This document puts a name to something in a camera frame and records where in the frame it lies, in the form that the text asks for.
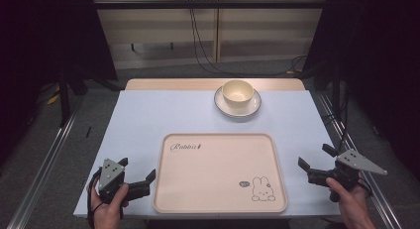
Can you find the small black stick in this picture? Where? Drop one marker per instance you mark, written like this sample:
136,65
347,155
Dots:
88,132

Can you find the metal floor rail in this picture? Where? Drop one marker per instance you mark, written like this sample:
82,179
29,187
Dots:
43,169
340,130

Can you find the cream bowl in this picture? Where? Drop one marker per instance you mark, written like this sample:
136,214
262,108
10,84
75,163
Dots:
237,91

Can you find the person's right hand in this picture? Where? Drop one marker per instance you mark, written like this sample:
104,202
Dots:
351,206

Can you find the white plate with dark rim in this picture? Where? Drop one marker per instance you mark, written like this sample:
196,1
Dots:
237,111

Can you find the black horizontal bar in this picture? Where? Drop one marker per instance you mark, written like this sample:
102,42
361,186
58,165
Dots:
204,5

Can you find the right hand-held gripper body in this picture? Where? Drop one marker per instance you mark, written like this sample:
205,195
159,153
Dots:
346,171

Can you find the light blue table mat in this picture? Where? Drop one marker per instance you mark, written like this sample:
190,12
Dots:
158,116

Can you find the beige tray with rabbit drawing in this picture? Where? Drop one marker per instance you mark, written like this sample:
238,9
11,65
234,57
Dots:
218,176

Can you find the black metal stand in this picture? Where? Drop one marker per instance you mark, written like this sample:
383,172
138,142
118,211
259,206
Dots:
64,96
336,73

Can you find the person's left hand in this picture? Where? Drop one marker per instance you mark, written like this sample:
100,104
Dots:
107,212

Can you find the black curtain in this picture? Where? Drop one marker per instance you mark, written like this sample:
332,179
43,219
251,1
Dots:
379,57
49,40

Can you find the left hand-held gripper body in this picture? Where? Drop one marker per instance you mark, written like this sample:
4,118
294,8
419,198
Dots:
111,176

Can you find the wooden post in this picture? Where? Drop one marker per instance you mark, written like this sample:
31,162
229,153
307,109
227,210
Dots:
217,34

